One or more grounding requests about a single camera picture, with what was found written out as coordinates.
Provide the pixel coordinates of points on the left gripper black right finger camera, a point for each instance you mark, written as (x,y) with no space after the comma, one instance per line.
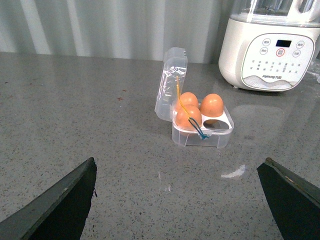
(293,201)

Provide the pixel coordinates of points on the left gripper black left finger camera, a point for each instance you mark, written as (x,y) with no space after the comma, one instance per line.
(59,213)

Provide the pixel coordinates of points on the clear plastic egg box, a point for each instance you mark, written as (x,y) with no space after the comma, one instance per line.
(214,132)

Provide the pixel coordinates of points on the brown egg back right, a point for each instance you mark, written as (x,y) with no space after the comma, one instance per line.
(212,106)

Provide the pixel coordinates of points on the brown egg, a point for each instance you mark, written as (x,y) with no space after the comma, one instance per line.
(185,99)
(212,106)
(188,117)

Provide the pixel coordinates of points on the brown egg front left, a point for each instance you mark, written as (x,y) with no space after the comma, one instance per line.
(188,117)

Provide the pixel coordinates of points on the brown egg back left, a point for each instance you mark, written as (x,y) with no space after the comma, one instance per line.
(185,99)

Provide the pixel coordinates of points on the white soy milk maker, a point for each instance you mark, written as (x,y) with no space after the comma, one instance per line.
(269,44)

